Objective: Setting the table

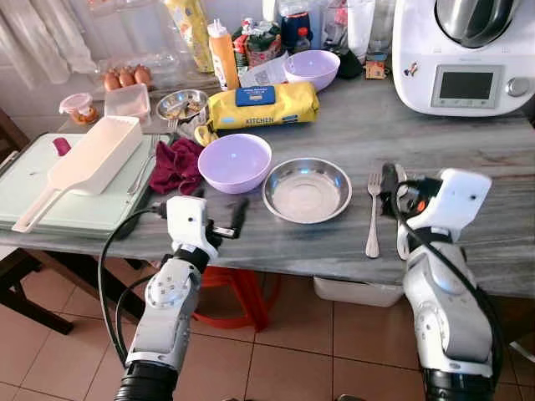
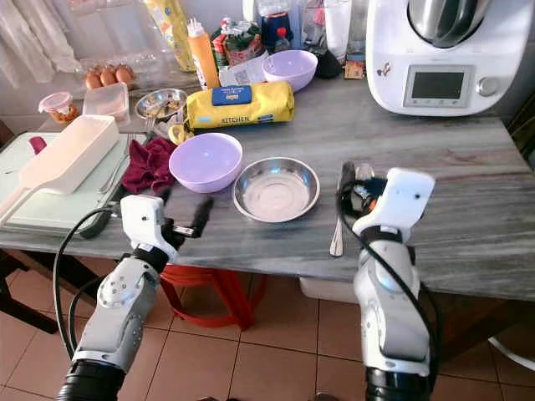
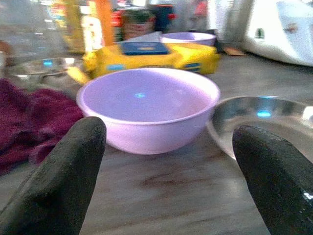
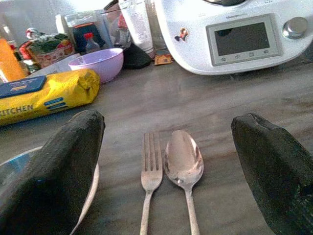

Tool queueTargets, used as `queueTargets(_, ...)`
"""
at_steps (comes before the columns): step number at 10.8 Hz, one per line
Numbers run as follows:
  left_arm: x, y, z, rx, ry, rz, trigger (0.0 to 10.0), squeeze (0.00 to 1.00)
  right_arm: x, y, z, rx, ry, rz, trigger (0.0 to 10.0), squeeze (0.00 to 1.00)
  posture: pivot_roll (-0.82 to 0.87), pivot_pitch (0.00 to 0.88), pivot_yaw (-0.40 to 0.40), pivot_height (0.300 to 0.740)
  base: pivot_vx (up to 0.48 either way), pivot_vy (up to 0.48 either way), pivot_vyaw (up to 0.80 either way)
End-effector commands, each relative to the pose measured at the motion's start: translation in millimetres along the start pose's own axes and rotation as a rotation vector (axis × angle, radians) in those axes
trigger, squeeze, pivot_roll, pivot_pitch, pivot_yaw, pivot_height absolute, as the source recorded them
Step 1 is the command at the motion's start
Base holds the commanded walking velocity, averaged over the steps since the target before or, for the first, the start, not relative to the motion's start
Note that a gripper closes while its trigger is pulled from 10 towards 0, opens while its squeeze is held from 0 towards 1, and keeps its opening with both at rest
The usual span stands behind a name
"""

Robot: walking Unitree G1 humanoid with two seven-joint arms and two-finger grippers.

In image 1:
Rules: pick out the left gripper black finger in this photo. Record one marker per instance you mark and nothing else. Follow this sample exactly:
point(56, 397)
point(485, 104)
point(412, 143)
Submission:
point(198, 194)
point(240, 214)

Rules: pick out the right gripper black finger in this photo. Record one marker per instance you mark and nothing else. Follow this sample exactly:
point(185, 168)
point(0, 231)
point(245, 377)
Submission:
point(389, 182)
point(414, 180)

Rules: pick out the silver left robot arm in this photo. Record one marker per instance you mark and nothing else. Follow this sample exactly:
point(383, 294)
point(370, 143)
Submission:
point(163, 317)

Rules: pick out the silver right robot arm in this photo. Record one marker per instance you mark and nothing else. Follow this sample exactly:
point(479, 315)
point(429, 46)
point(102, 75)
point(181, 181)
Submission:
point(447, 309)

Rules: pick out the maroon cloth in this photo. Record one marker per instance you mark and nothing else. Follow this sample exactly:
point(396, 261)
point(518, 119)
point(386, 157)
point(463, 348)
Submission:
point(174, 167)

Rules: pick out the steel table fork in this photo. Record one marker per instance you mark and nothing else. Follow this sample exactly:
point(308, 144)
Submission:
point(373, 217)

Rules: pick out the lilac plastic bowl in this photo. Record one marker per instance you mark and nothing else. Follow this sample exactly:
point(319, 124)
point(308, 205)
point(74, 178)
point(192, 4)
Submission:
point(234, 163)
point(311, 68)

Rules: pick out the yellow mug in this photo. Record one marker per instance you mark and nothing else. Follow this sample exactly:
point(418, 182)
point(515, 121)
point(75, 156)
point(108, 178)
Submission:
point(202, 134)

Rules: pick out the red plastic stool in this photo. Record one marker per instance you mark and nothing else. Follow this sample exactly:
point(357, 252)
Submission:
point(244, 292)

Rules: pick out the shallow steel plate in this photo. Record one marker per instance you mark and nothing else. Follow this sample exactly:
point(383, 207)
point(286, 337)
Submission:
point(307, 192)

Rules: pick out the small steel bowl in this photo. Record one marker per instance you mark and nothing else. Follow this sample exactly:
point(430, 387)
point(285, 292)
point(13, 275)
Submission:
point(182, 105)

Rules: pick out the yellow kitchen towel pack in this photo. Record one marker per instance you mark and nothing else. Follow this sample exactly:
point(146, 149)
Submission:
point(261, 109)

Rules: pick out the white plastic tub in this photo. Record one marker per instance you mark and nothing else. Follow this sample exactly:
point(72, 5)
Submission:
point(359, 291)

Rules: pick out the white plastic scoop container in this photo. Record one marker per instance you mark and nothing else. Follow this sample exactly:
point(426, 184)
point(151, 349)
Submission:
point(96, 159)

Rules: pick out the clear plastic food box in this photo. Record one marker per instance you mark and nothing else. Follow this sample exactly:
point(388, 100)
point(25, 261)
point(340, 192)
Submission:
point(128, 102)

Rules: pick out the small brown box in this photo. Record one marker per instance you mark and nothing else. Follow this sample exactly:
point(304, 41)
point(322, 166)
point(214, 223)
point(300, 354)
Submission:
point(375, 67)

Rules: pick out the black pouch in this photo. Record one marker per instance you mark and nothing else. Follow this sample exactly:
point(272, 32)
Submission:
point(349, 65)

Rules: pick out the brown egg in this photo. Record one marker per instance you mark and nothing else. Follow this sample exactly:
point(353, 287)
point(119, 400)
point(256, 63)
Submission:
point(144, 74)
point(127, 77)
point(111, 81)

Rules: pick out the white kitchen cooking machine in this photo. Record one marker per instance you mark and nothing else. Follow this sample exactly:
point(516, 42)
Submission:
point(464, 58)

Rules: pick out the pale green cutting board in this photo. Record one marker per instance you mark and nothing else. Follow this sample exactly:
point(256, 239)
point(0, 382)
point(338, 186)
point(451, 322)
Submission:
point(67, 213)

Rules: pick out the clear plastic egg tray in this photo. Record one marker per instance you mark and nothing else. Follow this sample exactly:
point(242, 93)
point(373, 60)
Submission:
point(163, 63)

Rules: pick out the white paper packet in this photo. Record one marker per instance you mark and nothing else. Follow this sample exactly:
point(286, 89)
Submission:
point(263, 73)

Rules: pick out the orange sauce squeeze bottle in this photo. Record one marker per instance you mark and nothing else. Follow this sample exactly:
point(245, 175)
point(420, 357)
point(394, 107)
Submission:
point(223, 54)

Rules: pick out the small pink-lidded cup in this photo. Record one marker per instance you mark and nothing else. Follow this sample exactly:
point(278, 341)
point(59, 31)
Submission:
point(78, 107)

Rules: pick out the green red snack pack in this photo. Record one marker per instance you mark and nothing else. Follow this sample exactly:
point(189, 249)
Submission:
point(259, 42)

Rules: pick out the yellow food bag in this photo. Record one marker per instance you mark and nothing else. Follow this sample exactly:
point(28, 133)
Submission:
point(192, 29)

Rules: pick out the white sheer curtain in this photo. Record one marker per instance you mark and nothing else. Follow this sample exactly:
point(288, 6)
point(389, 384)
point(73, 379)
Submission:
point(46, 33)

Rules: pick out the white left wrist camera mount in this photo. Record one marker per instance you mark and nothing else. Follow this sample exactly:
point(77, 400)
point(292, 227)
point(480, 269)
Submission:
point(188, 219)

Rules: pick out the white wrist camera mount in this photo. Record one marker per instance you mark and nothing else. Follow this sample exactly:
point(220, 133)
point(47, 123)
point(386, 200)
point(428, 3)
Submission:
point(456, 199)
point(188, 219)

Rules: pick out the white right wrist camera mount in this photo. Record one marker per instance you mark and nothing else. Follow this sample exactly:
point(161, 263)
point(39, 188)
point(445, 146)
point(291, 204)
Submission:
point(456, 199)

